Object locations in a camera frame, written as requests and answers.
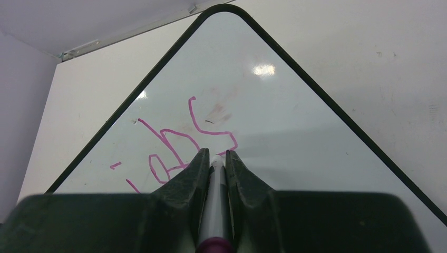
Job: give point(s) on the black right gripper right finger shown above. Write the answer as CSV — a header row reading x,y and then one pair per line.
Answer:
x,y
268,220

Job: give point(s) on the black framed whiteboard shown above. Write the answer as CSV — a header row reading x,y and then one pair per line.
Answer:
x,y
227,85

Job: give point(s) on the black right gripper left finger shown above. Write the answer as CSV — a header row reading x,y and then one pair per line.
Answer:
x,y
166,220

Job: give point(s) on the pink whiteboard marker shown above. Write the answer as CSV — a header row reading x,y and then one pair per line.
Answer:
x,y
215,232

